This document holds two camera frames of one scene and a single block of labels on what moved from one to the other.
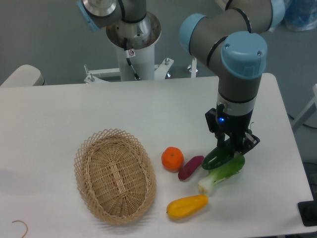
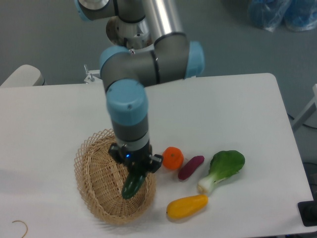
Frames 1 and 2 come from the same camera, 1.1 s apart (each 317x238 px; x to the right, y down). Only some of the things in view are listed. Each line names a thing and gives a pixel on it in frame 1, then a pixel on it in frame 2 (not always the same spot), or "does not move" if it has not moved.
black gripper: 222,124 → 152,162
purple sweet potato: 190,166 does not move
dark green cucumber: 213,159 → 132,183
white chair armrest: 26,75 does not move
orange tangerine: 172,158 does not move
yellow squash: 183,207 does not move
